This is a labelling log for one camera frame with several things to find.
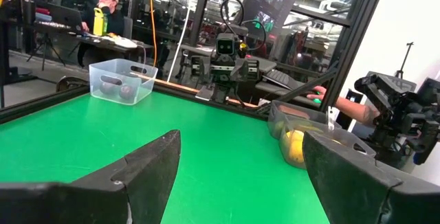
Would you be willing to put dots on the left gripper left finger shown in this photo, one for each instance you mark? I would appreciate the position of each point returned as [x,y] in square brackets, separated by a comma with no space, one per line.
[120,196]

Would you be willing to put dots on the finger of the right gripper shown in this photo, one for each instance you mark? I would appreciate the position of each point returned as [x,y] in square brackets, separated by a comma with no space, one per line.
[198,66]
[250,70]

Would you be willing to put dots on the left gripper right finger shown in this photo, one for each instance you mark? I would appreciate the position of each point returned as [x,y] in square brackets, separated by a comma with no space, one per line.
[350,189]

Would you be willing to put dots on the yellow lemon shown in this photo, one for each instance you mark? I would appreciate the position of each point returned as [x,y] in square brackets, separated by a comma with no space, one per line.
[295,146]

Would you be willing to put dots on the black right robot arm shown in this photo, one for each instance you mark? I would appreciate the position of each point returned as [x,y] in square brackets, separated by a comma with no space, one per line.
[223,95]

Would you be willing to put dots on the person's forearm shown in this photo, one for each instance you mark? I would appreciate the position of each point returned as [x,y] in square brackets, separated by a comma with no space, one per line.
[357,111]

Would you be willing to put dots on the black keyboard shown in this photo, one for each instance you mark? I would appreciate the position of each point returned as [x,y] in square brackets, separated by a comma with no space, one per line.
[280,78]

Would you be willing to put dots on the grey transparent plastic bin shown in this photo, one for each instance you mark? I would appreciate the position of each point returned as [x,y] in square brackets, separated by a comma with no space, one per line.
[292,109]
[319,129]

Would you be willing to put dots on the person's hand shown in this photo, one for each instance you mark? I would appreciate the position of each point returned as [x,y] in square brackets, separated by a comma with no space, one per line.
[318,93]

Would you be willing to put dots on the green table mat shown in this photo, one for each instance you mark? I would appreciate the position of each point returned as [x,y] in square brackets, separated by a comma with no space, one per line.
[223,141]

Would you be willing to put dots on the clear plastic bin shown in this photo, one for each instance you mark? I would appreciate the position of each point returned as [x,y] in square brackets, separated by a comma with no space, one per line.
[120,76]

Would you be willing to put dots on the black desk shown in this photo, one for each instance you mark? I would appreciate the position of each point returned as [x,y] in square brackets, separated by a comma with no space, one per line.
[103,42]

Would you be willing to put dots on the person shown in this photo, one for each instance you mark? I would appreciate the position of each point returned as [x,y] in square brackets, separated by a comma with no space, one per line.
[106,14]

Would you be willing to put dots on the yellow bottle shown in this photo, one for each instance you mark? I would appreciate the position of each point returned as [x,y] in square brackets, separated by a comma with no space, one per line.
[99,23]

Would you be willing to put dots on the dark laptop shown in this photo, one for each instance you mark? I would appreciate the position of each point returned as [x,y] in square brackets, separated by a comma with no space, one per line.
[67,16]

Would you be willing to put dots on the black tripod stand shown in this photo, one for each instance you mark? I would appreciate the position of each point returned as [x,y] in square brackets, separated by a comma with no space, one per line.
[46,48]

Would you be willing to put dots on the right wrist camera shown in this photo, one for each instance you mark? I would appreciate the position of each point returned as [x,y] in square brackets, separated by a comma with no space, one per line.
[225,45]

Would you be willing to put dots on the black rig post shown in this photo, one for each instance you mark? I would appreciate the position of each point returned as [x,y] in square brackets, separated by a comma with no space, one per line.
[357,28]

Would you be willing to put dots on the black table frame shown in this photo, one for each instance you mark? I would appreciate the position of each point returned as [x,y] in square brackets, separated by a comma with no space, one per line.
[41,102]

